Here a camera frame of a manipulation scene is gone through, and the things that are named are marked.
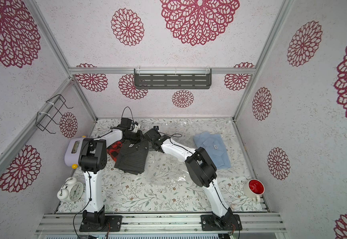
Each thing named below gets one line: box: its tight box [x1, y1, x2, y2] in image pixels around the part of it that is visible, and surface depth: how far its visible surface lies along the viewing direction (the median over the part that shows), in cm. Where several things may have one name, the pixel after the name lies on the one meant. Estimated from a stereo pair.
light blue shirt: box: [192, 131, 231, 170], surface depth 105 cm
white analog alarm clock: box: [56, 176, 84, 203], surface depth 77 cm
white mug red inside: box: [243, 178, 266, 204], surface depth 81 cm
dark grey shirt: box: [114, 138, 150, 176], surface depth 95 cm
